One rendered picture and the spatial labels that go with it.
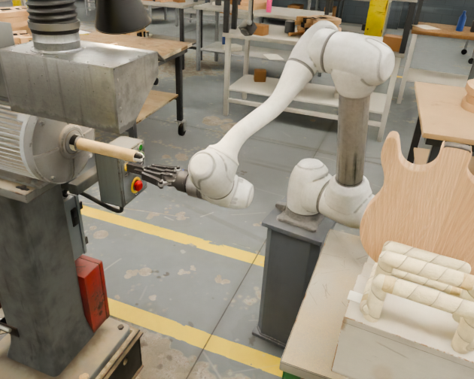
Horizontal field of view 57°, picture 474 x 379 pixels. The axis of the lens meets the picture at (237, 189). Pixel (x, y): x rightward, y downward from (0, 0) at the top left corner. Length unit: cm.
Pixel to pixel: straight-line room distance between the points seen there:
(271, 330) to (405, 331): 138
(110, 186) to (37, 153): 40
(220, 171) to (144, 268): 165
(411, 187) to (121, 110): 72
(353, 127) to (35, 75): 97
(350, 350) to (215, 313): 151
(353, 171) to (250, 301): 116
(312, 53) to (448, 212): 64
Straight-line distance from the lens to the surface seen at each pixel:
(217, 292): 256
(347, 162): 161
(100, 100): 97
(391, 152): 114
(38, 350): 188
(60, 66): 101
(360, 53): 138
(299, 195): 182
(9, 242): 156
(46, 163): 126
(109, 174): 154
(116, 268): 277
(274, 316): 221
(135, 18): 114
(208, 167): 115
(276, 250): 195
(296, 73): 145
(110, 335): 200
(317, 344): 112
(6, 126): 130
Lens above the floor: 176
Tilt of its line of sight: 30 degrees down
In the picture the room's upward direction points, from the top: 3 degrees clockwise
